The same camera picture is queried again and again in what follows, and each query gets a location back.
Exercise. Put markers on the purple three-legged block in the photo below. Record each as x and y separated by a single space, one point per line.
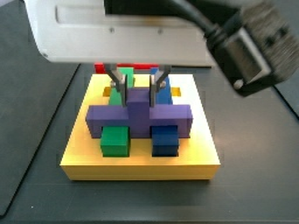
139 116

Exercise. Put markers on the green bar block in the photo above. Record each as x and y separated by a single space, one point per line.
115 137

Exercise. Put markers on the red three-legged block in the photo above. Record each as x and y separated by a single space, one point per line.
138 66

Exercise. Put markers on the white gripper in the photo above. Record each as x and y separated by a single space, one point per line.
74 31

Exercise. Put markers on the yellow slotted board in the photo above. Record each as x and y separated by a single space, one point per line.
197 162

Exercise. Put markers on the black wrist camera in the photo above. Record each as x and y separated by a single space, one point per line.
255 48

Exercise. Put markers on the blue bar block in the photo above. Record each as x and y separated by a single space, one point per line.
165 134

